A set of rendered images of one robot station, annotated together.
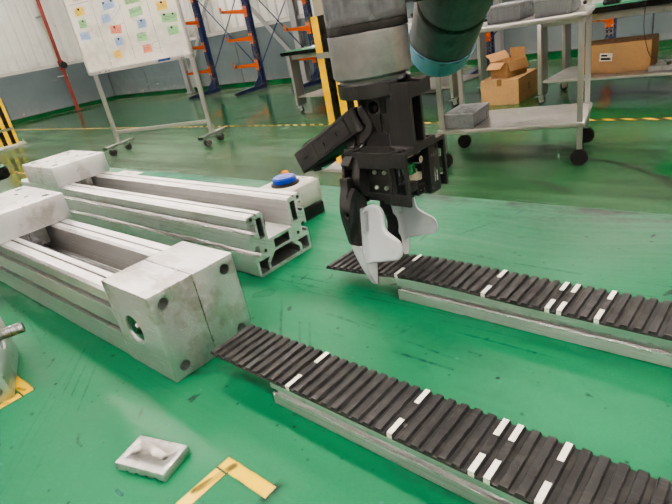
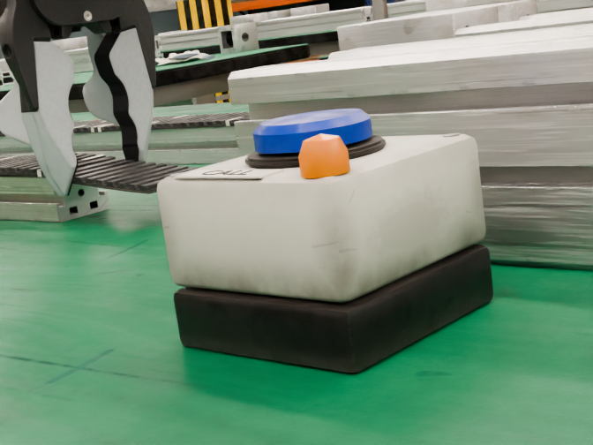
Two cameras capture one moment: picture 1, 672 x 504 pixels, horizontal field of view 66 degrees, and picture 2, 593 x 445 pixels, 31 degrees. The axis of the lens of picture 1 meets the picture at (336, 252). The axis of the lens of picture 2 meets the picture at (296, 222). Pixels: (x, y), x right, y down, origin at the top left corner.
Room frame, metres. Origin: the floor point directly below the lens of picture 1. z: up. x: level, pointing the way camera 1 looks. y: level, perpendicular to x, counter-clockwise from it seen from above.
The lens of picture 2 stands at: (1.19, 0.04, 0.89)
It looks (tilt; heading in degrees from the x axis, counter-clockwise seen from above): 11 degrees down; 178
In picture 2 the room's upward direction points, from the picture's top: 8 degrees counter-clockwise
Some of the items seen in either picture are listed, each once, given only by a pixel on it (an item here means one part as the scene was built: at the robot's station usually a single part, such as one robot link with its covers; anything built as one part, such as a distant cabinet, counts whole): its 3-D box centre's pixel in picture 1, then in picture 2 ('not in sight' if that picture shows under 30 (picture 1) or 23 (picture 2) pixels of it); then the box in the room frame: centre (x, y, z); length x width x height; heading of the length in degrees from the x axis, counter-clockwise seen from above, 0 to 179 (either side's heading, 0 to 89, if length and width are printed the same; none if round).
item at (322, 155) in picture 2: not in sight; (323, 153); (0.87, 0.06, 0.85); 0.02 x 0.02 x 0.01
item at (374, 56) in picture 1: (372, 56); not in sight; (0.52, -0.07, 1.03); 0.08 x 0.08 x 0.05
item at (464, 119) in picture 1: (506, 80); not in sight; (3.47, -1.31, 0.50); 1.03 x 0.55 x 1.01; 58
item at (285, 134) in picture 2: (284, 181); (313, 143); (0.83, 0.06, 0.84); 0.04 x 0.04 x 0.02
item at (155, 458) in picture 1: (152, 457); not in sight; (0.32, 0.17, 0.78); 0.05 x 0.03 x 0.01; 63
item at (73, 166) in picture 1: (68, 173); not in sight; (1.11, 0.53, 0.87); 0.16 x 0.11 x 0.07; 45
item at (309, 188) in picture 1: (285, 201); (342, 230); (0.82, 0.07, 0.81); 0.10 x 0.08 x 0.06; 135
